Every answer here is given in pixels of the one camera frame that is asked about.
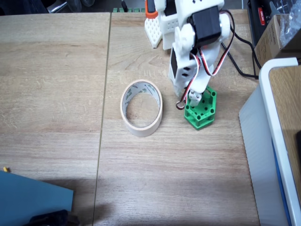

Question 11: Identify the green hexagonal printed component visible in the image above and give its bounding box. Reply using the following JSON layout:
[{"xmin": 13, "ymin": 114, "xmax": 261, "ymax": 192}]
[{"xmin": 183, "ymin": 86, "xmax": 217, "ymax": 130}]

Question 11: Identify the white ribbed storage bin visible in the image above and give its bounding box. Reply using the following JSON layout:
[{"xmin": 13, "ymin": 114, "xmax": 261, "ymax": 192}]
[{"xmin": 238, "ymin": 57, "xmax": 301, "ymax": 226}]

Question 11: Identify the black office chair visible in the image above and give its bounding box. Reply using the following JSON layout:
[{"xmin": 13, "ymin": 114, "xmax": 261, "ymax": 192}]
[{"xmin": 46, "ymin": 0, "xmax": 82, "ymax": 13}]

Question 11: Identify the beige masking tape roll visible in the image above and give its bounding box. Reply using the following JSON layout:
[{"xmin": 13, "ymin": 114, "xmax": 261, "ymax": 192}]
[{"xmin": 120, "ymin": 79, "xmax": 164, "ymax": 137}]

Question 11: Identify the blue box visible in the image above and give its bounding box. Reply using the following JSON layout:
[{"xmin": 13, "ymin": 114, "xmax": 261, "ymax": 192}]
[{"xmin": 0, "ymin": 170, "xmax": 74, "ymax": 226}]

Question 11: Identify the black power strip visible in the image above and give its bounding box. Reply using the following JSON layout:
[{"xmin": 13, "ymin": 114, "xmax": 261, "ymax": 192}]
[{"xmin": 246, "ymin": 0, "xmax": 278, "ymax": 48}]

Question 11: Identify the green terminal block strip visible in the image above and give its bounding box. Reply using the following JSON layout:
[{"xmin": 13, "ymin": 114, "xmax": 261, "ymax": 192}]
[{"xmin": 112, "ymin": 8, "xmax": 146, "ymax": 13}]

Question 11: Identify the brown cardboard box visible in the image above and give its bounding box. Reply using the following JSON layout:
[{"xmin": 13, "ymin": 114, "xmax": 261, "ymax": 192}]
[{"xmin": 253, "ymin": 14, "xmax": 301, "ymax": 68}]

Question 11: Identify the red white black servo cable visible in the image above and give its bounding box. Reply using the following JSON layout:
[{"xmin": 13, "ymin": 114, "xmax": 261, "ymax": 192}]
[
  {"xmin": 175, "ymin": 51, "xmax": 203, "ymax": 110},
  {"xmin": 197, "ymin": 10, "xmax": 236, "ymax": 76}
]

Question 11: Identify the clear plastic bag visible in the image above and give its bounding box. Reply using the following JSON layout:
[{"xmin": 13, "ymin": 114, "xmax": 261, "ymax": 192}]
[{"xmin": 278, "ymin": 0, "xmax": 301, "ymax": 48}]

